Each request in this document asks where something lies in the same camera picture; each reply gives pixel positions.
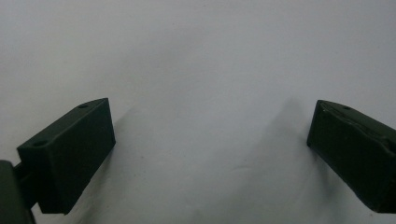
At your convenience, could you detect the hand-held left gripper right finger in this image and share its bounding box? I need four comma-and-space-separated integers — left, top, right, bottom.
305, 99, 396, 215

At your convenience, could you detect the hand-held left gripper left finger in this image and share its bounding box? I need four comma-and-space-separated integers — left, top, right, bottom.
16, 97, 117, 216

